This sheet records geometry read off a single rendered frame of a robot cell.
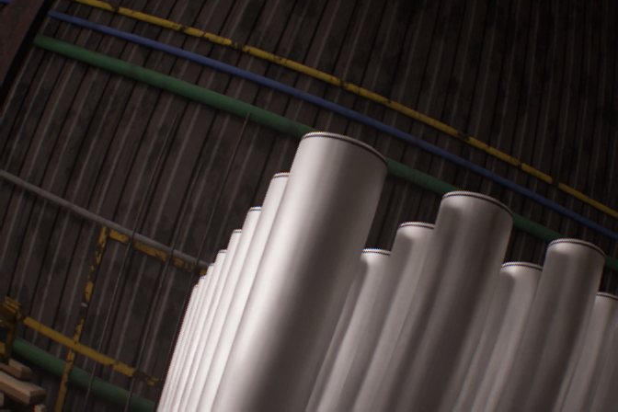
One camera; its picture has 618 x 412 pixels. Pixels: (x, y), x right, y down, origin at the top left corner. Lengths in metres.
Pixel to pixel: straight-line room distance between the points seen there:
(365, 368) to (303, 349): 0.36
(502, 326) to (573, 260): 0.31
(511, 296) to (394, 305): 0.31
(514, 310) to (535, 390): 0.36
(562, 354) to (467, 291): 0.30
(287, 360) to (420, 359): 0.25
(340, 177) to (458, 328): 0.35
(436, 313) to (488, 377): 0.41
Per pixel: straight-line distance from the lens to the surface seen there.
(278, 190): 1.83
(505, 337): 1.93
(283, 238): 1.52
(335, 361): 2.13
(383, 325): 1.83
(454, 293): 1.57
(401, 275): 1.86
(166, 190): 6.74
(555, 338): 1.68
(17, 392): 5.09
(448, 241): 1.61
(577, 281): 1.72
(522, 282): 1.96
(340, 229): 1.52
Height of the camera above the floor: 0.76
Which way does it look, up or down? 17 degrees up
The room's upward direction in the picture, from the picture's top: 19 degrees clockwise
